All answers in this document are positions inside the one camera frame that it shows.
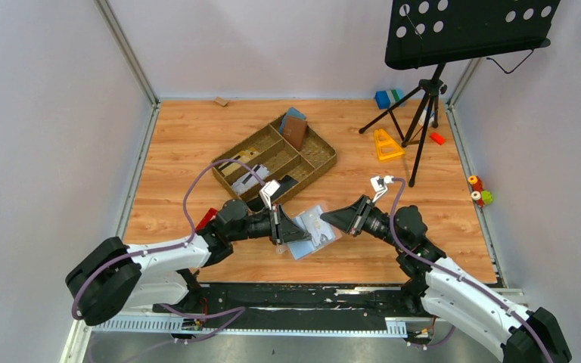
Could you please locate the green red toy piece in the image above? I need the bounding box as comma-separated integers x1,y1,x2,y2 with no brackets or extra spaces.
471,190,494,207

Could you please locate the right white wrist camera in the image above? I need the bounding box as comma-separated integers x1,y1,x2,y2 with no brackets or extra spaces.
370,175,394,203

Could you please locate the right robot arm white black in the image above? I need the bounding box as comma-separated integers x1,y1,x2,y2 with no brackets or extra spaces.
321,195,573,362

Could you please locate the small cardboard piece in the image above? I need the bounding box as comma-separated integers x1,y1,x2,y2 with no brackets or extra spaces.
213,97,228,107

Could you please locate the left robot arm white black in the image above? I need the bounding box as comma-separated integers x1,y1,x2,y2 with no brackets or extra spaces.
65,200,310,326

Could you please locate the red box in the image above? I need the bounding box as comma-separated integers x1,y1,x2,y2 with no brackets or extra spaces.
195,208,218,231

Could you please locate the blue card wallet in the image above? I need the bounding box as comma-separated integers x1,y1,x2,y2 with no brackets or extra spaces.
278,107,306,135

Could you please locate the orange red toy piece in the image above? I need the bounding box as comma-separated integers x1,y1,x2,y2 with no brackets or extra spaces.
468,175,484,192

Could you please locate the black card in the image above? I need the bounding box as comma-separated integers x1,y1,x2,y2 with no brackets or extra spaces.
247,175,297,212

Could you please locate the white VIP card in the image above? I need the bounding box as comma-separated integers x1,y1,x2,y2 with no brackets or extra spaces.
242,164,270,185
300,205,336,248

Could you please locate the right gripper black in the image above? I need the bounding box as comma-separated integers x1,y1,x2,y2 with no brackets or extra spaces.
319,196,406,252

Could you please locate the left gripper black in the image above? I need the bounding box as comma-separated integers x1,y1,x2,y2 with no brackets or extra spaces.
229,203,312,246

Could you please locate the pink card holder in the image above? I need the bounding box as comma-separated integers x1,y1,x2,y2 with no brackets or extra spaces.
276,200,343,260

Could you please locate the woven olive divided tray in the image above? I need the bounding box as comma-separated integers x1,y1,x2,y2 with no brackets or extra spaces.
213,115,337,203

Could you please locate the white patterned card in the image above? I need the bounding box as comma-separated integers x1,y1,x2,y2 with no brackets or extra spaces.
231,174,259,195

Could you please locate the aluminium frame rail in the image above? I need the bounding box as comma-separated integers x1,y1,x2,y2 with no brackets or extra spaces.
76,281,532,337

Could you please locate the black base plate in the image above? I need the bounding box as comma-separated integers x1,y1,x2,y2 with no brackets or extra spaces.
171,283,441,331

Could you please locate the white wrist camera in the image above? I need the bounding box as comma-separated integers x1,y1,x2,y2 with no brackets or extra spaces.
259,179,281,210
370,175,394,203

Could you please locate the blue green block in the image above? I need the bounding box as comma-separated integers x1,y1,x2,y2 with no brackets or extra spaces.
374,88,404,110

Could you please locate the small red block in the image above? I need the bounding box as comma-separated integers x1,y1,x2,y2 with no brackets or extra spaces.
430,132,446,145

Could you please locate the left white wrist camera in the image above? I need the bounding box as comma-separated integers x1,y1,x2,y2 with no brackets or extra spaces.
259,179,281,210

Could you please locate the yellow triangular toy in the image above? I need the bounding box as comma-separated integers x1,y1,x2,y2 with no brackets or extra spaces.
373,129,405,162

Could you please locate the gold card in tray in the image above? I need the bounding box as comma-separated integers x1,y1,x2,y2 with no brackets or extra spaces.
217,147,259,176

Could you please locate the black music stand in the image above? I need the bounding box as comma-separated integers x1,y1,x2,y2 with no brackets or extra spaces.
358,0,562,188

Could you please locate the brown leather wallet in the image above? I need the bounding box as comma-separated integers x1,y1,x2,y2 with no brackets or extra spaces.
282,117,308,150

